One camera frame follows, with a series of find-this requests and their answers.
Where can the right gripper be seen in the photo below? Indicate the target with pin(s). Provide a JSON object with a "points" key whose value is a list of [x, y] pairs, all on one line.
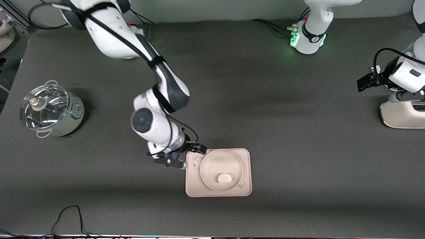
{"points": [[186, 143]]}

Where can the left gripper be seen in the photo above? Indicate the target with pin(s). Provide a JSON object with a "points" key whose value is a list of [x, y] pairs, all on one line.
{"points": [[379, 78]]}

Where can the round cream plate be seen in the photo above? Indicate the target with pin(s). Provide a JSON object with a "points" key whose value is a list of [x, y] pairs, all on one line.
{"points": [[219, 162]]}

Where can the white half-round bun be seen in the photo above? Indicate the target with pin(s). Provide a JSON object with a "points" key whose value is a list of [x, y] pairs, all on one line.
{"points": [[224, 178]]}

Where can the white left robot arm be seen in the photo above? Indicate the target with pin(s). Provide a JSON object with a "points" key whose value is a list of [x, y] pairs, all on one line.
{"points": [[312, 36]]}

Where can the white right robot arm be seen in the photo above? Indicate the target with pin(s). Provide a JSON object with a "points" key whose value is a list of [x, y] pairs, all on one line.
{"points": [[109, 33]]}

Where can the cream rectangular rabbit-print tray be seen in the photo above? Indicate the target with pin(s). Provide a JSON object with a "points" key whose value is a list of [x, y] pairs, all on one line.
{"points": [[247, 166]]}

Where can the white two-slot toaster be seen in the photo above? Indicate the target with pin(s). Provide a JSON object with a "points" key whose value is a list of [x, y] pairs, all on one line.
{"points": [[398, 116]]}

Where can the pale green electric pot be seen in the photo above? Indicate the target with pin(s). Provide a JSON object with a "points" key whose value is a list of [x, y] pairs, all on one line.
{"points": [[74, 116]]}

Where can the glass pot lid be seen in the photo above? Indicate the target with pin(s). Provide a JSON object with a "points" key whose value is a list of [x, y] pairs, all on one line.
{"points": [[43, 106]]}

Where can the pinkish white background object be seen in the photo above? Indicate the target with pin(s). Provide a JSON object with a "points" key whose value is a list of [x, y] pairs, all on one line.
{"points": [[6, 35]]}

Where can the aluminium frame profile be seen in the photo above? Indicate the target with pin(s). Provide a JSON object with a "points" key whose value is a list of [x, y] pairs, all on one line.
{"points": [[18, 13]]}

